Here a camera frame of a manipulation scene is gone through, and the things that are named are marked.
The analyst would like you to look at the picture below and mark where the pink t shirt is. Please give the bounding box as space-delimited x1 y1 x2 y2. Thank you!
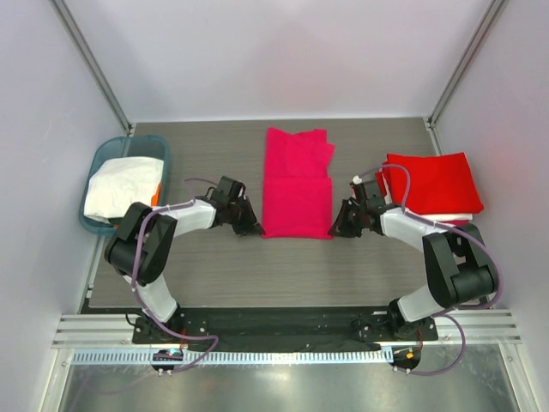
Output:
262 127 335 239

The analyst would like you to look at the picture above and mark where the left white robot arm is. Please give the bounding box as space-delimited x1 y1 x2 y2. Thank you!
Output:
105 176 265 343

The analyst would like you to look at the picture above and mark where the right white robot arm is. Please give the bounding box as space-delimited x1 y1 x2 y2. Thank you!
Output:
329 176 500 340

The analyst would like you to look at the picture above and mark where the orange t shirt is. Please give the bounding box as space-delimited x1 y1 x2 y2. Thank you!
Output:
108 183 162 227

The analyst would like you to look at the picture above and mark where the red folded t shirt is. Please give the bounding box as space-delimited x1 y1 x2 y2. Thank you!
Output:
376 153 484 215

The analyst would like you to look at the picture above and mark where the teal plastic basket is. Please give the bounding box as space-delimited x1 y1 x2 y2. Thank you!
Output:
79 135 171 235

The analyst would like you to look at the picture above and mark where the white crumpled t shirt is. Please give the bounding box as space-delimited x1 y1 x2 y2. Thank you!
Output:
83 156 164 223

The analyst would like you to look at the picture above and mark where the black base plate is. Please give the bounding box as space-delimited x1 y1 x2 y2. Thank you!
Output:
128 305 438 349

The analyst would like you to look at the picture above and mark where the white slotted cable duct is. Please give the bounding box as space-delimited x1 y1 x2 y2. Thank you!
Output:
72 347 393 367

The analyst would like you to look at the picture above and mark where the aluminium rail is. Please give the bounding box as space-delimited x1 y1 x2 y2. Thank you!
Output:
51 309 522 349

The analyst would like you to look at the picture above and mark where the right aluminium frame post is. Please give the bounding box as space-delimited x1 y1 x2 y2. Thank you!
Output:
428 0 507 125

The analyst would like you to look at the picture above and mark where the aluminium frame post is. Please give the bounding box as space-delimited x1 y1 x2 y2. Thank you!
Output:
48 0 132 136
428 0 507 125

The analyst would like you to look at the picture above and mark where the left aluminium frame post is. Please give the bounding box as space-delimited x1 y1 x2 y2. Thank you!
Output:
48 0 132 136

